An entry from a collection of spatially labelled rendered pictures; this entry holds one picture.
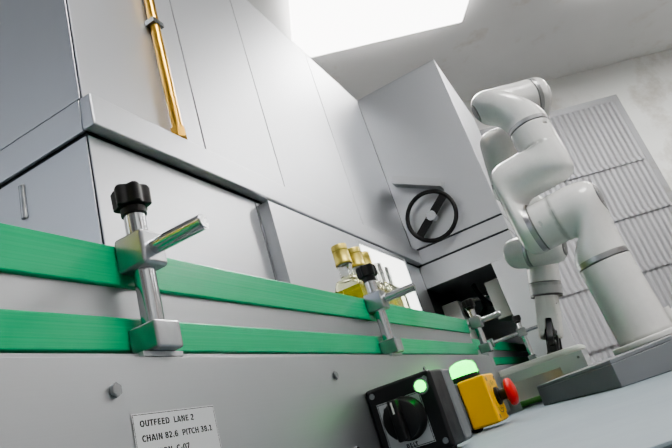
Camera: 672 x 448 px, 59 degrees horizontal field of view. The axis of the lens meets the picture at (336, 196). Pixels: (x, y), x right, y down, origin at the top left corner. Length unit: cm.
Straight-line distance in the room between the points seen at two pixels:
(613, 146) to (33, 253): 548
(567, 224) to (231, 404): 84
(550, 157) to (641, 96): 499
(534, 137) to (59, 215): 87
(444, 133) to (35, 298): 217
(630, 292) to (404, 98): 163
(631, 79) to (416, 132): 397
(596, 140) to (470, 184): 340
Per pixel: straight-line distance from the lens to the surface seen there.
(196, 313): 52
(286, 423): 54
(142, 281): 45
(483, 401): 95
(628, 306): 116
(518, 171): 122
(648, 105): 617
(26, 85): 116
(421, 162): 246
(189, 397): 45
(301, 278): 131
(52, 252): 43
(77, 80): 107
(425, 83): 258
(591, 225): 117
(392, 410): 65
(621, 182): 559
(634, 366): 96
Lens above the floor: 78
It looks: 22 degrees up
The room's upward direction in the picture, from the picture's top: 18 degrees counter-clockwise
